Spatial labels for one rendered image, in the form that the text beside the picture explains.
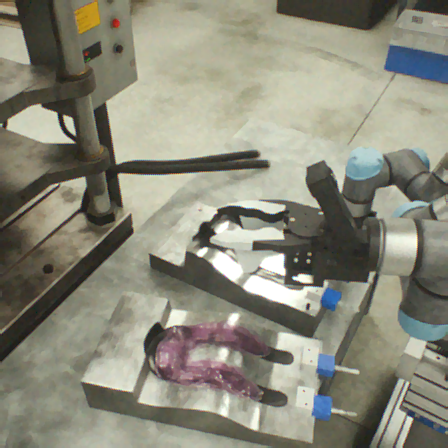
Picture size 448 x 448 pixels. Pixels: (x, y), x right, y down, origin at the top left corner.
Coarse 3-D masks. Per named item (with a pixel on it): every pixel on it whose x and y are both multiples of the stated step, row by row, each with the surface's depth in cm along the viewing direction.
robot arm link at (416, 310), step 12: (408, 276) 76; (408, 288) 74; (420, 288) 71; (408, 300) 74; (420, 300) 72; (432, 300) 70; (444, 300) 70; (408, 312) 75; (420, 312) 73; (432, 312) 72; (444, 312) 71; (408, 324) 76; (420, 324) 74; (432, 324) 73; (444, 324) 73; (420, 336) 76; (432, 336) 75
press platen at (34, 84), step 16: (0, 64) 141; (16, 64) 141; (32, 64) 142; (48, 64) 142; (0, 80) 135; (16, 80) 135; (32, 80) 135; (48, 80) 135; (64, 80) 135; (80, 80) 135; (0, 96) 129; (16, 96) 130; (32, 96) 133; (48, 96) 134; (64, 96) 136; (80, 96) 138; (0, 112) 127; (16, 112) 131
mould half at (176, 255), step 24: (192, 216) 161; (168, 240) 153; (168, 264) 148; (192, 264) 142; (216, 264) 138; (264, 264) 143; (216, 288) 143; (240, 288) 138; (264, 288) 137; (336, 288) 144; (264, 312) 139; (288, 312) 134; (312, 312) 130
